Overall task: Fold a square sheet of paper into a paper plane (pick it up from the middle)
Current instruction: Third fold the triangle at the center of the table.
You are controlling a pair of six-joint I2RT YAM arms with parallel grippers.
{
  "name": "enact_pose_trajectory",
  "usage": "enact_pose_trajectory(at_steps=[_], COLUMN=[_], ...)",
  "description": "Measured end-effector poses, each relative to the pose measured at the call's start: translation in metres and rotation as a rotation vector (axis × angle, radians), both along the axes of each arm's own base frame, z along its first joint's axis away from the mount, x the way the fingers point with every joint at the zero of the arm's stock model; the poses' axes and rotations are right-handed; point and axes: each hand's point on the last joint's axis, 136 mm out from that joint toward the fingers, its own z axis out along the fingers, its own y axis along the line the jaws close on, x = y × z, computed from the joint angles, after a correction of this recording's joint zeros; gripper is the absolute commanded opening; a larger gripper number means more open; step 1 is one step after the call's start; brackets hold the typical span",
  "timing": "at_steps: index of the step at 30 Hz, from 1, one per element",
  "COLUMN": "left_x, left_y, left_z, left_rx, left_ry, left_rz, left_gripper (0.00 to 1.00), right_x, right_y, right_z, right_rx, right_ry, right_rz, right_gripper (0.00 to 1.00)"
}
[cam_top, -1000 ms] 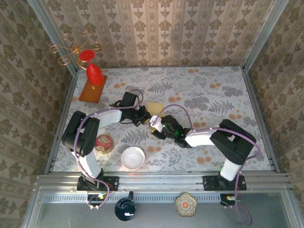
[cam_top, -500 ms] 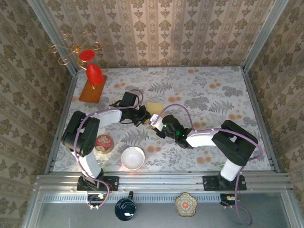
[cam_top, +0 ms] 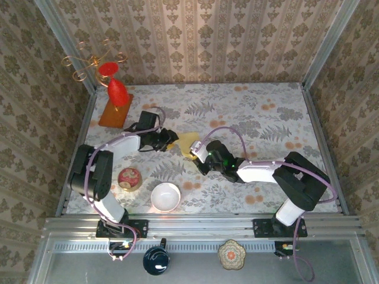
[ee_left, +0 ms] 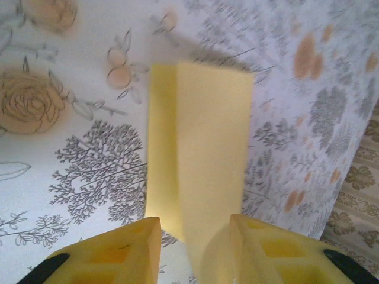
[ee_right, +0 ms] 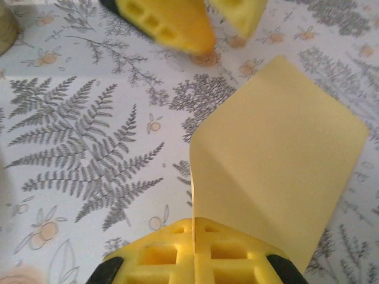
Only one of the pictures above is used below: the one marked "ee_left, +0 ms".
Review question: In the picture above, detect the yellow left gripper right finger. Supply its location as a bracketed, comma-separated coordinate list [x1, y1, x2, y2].
[229, 214, 379, 284]

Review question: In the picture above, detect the yellow cloth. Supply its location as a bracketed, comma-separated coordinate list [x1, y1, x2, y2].
[146, 61, 255, 284]

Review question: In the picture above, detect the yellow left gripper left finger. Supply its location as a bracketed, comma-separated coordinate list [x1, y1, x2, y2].
[16, 216, 162, 284]

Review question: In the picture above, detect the floral patterned table cover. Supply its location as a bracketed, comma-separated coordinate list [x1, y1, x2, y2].
[0, 0, 379, 284]

